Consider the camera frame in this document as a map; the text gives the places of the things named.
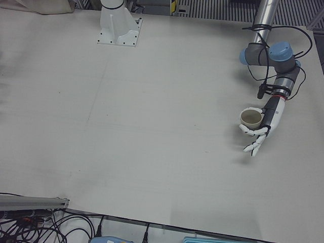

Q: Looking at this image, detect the beige cloth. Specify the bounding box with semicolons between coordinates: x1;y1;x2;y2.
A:
0;0;76;15

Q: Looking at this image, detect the beige cup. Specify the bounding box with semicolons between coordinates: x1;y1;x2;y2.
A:
239;108;263;132

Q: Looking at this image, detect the aluminium profile rail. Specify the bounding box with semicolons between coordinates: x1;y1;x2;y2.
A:
0;193;70;211

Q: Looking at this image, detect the blue device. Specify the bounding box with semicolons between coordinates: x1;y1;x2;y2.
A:
90;235;135;243

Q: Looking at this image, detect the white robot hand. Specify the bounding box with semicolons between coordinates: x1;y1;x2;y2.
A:
238;97;287;157

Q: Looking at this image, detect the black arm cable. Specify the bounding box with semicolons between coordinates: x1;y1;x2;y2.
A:
242;24;313;101

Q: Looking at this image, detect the black looped cable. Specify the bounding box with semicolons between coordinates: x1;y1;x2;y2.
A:
50;210;96;240

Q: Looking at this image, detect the aluminium frame corner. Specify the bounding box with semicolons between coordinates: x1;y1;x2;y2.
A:
307;6;324;32

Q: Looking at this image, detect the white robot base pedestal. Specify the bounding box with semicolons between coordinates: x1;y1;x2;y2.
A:
97;0;143;48

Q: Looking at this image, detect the black power cable with plug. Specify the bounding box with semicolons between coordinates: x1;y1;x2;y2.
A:
141;222;151;243
95;215;104;237

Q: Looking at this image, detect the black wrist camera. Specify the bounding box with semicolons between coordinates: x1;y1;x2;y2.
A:
257;82;275;100

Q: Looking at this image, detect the grey slatted panel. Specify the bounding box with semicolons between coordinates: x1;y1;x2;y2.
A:
174;0;324;26

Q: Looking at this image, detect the teal plastic box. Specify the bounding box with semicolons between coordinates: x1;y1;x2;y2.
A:
182;236;256;243

